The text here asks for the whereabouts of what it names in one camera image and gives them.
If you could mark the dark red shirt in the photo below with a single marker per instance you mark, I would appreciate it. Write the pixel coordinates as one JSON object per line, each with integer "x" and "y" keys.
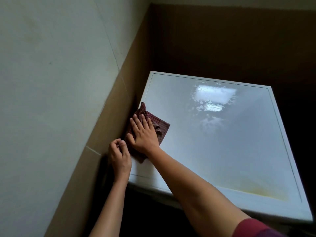
{"x": 256, "y": 229}

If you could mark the person's left forearm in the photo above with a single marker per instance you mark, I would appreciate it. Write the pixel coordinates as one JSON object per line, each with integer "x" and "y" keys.
{"x": 111, "y": 209}

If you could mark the person's right forearm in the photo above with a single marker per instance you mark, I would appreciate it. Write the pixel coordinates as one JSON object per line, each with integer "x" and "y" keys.
{"x": 195, "y": 194}

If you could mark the white washing machine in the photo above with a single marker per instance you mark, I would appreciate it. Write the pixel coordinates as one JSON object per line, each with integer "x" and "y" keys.
{"x": 222, "y": 145}

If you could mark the person's left hand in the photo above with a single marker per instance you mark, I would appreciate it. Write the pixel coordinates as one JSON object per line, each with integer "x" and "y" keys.
{"x": 121, "y": 160}

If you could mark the person's right hand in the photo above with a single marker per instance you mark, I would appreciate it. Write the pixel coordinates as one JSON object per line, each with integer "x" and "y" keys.
{"x": 145, "y": 139}

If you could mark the red checkered cloth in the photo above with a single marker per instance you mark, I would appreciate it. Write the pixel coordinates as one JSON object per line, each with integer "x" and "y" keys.
{"x": 161, "y": 127}

